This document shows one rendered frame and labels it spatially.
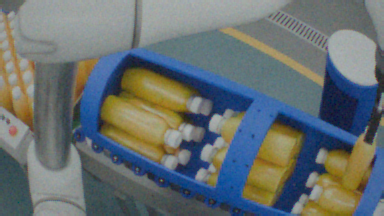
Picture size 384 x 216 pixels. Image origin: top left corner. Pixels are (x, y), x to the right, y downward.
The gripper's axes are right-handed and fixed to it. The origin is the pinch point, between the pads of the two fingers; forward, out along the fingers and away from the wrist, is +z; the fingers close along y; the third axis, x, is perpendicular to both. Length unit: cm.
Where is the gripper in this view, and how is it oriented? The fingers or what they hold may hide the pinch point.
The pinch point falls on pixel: (372, 126)
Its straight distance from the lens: 106.5
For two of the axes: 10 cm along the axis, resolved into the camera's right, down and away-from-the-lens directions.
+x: -8.7, -3.5, 3.4
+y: 4.8, -7.1, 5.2
